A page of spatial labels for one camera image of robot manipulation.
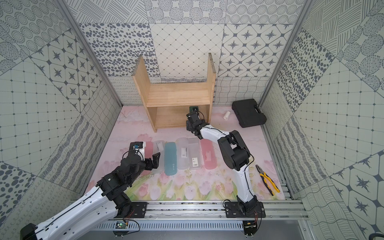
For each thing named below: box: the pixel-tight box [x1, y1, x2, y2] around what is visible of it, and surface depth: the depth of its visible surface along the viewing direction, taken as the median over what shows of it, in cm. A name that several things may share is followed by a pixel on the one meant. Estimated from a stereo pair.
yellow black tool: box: [255, 164, 281, 196], surface depth 85 cm
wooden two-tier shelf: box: [131, 53, 216, 133], surface depth 92 cm
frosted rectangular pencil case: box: [187, 137, 202, 170], surface depth 95 cm
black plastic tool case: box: [231, 98, 267, 128], surface depth 113 cm
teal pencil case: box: [164, 142, 178, 176], surface depth 92 cm
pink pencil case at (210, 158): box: [200, 139, 218, 170], surface depth 93 cm
